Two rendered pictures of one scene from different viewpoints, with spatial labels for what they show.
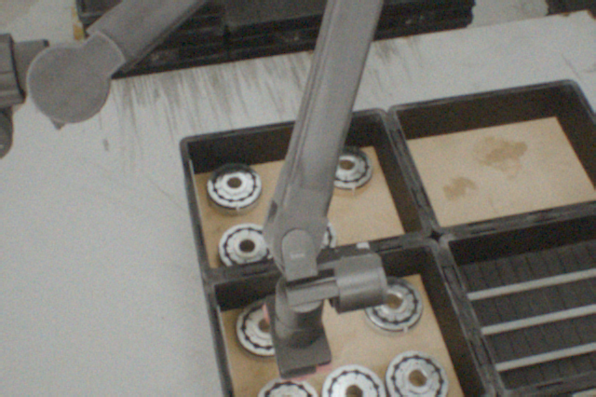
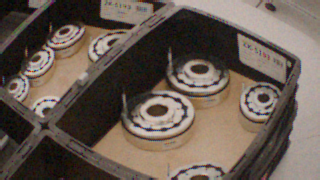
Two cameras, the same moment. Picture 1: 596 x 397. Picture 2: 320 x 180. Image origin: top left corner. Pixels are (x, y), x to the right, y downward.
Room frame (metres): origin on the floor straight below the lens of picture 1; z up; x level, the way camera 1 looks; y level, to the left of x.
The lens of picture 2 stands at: (1.42, -0.55, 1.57)
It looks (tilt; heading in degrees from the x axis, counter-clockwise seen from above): 37 degrees down; 142
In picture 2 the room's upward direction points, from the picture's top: 3 degrees counter-clockwise
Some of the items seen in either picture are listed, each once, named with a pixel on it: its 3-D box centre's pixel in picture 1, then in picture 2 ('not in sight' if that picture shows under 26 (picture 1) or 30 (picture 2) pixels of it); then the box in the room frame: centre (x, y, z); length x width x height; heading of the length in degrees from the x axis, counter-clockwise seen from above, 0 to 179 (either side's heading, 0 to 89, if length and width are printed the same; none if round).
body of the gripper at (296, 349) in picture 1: (298, 321); not in sight; (0.41, 0.00, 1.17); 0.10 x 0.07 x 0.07; 18
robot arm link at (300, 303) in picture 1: (304, 297); not in sight; (0.42, -0.01, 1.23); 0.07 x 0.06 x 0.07; 108
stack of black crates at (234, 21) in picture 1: (280, 26); not in sight; (1.86, 0.12, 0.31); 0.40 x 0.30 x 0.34; 108
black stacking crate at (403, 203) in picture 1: (300, 204); (199, 124); (0.80, 0.01, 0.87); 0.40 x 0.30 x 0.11; 107
